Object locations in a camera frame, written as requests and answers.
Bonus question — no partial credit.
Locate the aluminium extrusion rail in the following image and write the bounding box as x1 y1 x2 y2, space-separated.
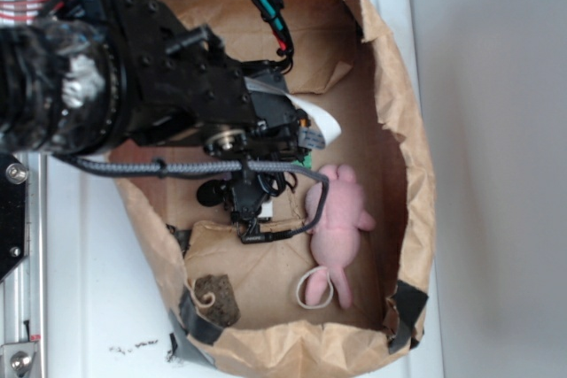
0 0 49 378

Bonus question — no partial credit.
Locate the pink plush bunny toy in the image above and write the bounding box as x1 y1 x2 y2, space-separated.
297 165 376 310

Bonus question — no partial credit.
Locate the green rectangular block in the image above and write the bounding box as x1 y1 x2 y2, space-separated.
299 154 313 169

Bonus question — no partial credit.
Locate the metal corner bracket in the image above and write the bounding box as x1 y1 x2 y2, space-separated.
1 342 37 378

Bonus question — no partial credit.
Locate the black tape piece left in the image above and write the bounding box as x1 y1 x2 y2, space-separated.
168 287 223 369

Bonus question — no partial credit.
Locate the black tape piece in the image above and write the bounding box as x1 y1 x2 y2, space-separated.
168 287 223 369
388 280 429 354

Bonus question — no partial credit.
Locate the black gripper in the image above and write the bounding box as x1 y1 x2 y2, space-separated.
141 26 342 161

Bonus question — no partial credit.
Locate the grey braided cable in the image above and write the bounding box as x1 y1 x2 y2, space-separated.
73 156 331 244

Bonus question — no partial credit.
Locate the black tape piece right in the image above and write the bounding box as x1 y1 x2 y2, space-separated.
388 280 429 354

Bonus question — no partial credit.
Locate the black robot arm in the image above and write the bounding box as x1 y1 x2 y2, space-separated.
1 0 341 161

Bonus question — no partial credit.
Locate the brown paper bag tray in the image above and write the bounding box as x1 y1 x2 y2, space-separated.
105 0 438 378

